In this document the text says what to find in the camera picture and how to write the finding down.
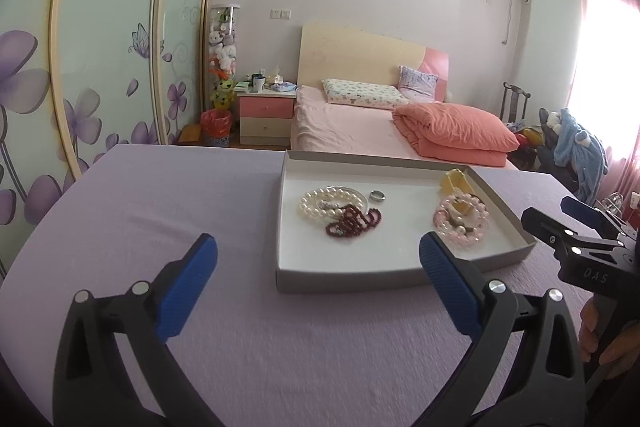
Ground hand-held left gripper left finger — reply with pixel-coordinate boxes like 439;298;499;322
52;233;226;427

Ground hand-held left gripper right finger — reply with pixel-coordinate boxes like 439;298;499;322
419;231;586;427

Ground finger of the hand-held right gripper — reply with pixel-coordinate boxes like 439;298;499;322
521;207;583;258
560;195;628;240

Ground pink bead bracelet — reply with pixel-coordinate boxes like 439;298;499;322
432;193;490;249

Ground shallow white cardboard box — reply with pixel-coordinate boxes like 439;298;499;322
275;150;539;294

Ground dark red bead bracelet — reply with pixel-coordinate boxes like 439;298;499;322
325;204;385;238

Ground white pearl necklace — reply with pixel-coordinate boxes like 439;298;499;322
299;187;374;223

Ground person's right hand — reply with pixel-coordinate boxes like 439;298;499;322
579;297;640;379

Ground blue plush robe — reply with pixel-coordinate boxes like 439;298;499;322
547;108;610;203

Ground pile of colourful clothes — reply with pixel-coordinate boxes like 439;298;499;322
507;122;544;148

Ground yellow bangle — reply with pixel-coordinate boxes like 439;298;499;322
440;168;481;216

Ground dark wooden chair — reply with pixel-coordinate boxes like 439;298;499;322
500;82;531;126

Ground pink curtain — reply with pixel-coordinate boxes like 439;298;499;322
565;0;640;208

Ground folded salmon quilt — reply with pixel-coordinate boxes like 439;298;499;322
391;102;521;167

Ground thin silver bangle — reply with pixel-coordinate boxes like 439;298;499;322
324;184;372;214

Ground small wooden stool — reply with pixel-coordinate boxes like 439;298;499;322
179;123;204;146

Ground bin with red bag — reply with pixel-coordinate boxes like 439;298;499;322
200;108;233;148

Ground pink and beige nightstand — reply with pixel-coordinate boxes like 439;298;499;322
237;84;299;147

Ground small purple pillow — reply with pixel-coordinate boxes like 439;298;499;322
397;66;440;100

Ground bed with pink sheet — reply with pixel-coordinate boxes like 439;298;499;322
290;19;521;168

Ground patterned white pillow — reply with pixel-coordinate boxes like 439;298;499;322
321;78;410;110

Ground clear tube of plush toys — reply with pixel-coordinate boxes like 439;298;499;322
207;4;242;113

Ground floral sliding wardrobe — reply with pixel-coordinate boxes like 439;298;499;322
0;0;224;279

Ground air conditioner cord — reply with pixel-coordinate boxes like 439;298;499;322
501;0;516;46

